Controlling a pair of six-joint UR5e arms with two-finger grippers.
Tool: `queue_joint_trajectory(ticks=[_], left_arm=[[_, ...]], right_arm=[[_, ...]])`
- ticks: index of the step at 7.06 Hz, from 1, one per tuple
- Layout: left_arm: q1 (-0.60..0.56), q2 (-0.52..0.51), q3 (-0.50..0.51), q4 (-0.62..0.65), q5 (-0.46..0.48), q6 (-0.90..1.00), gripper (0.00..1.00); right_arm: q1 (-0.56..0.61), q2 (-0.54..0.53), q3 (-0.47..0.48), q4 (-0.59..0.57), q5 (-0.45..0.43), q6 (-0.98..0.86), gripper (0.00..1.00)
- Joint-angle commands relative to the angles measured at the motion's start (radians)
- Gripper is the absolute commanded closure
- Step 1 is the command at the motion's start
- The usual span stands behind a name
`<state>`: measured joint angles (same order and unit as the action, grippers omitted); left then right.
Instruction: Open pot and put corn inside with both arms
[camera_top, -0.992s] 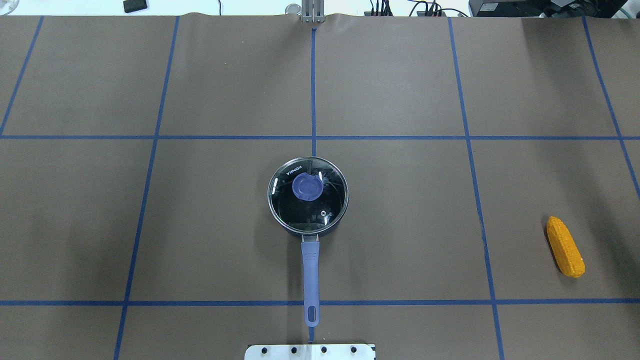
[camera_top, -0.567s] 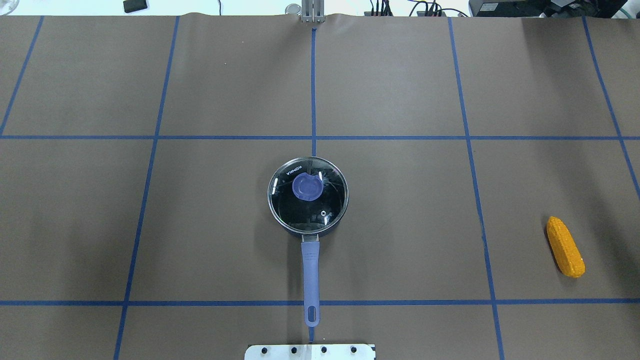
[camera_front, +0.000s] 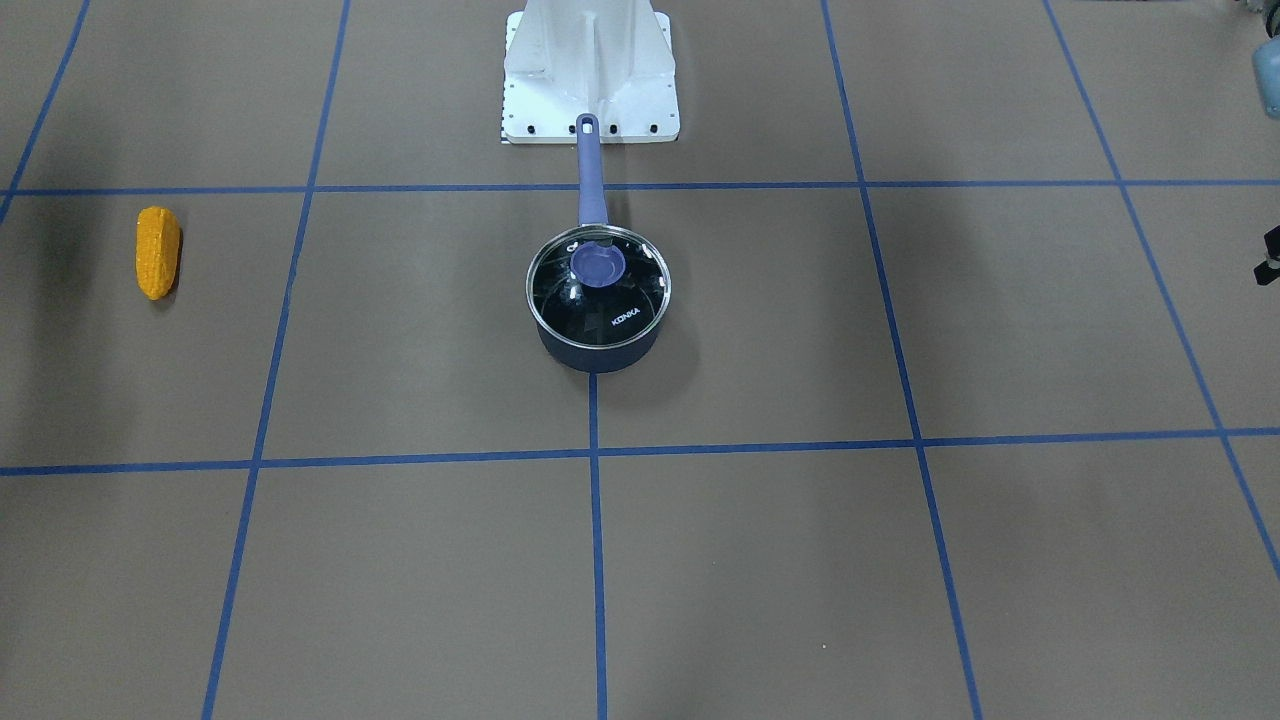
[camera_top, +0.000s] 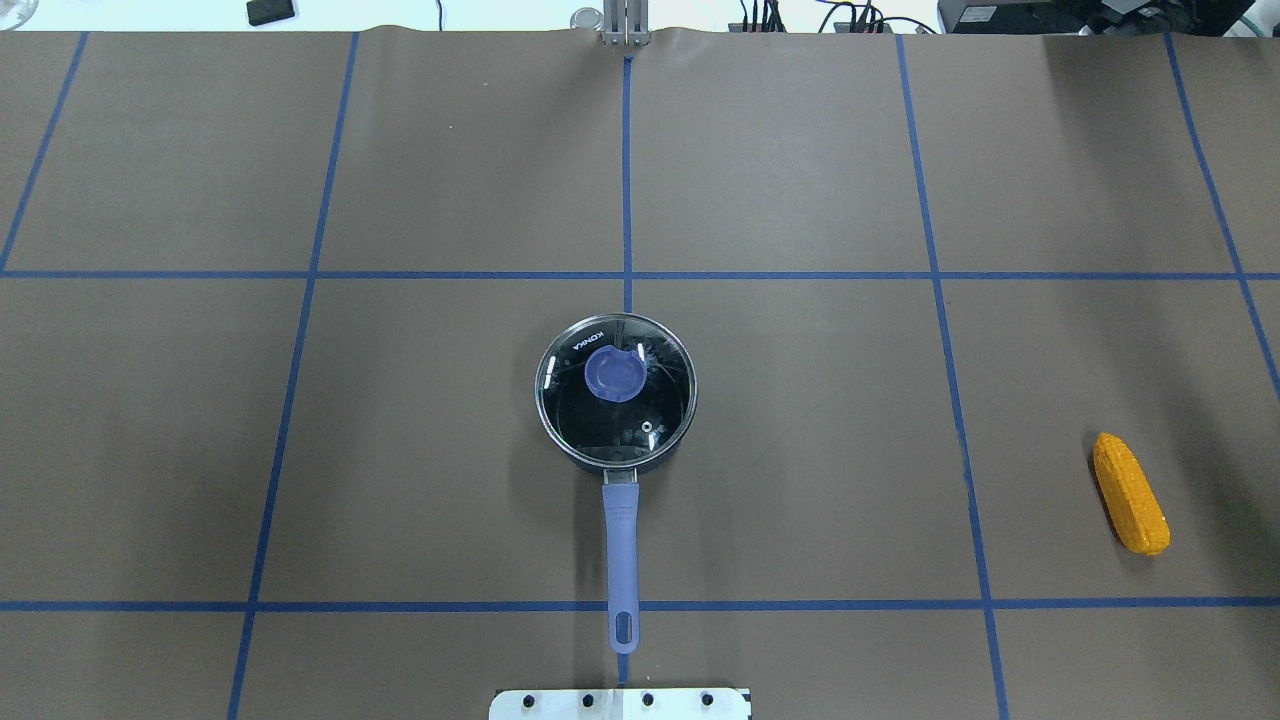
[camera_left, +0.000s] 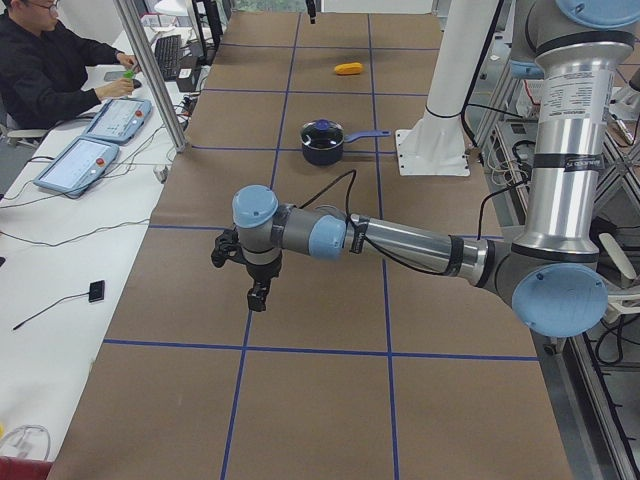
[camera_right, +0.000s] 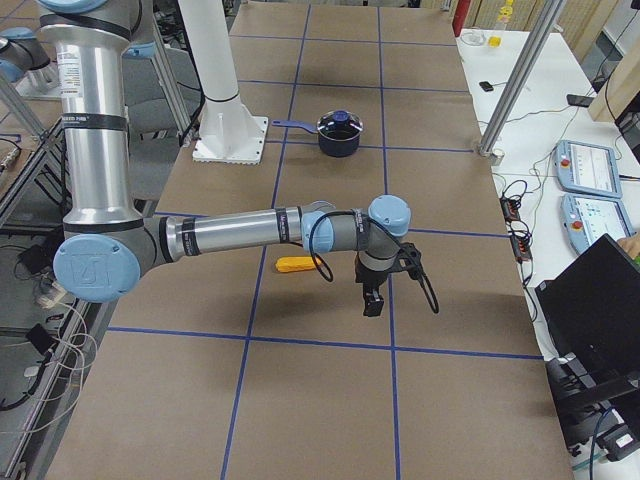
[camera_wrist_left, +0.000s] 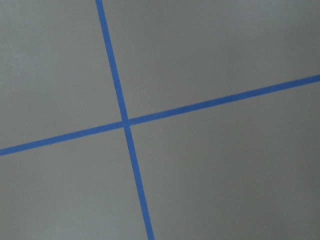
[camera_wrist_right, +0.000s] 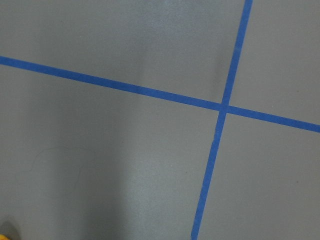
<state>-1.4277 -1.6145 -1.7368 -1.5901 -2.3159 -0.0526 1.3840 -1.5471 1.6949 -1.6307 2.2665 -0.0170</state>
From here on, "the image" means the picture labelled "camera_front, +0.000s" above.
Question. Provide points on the glass pot lid blue knob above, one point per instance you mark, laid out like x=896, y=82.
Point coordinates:
x=598, y=286

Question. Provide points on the yellow toy corn cob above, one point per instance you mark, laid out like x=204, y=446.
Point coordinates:
x=157, y=251

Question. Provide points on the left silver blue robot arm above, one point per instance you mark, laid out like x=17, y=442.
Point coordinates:
x=1265, y=65

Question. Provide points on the dark blue saucepan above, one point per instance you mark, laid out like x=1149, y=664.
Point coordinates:
x=593, y=209

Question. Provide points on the white pedestal column base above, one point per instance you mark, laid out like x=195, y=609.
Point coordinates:
x=612, y=59

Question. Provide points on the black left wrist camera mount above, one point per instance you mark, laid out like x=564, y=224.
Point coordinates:
x=1268, y=271

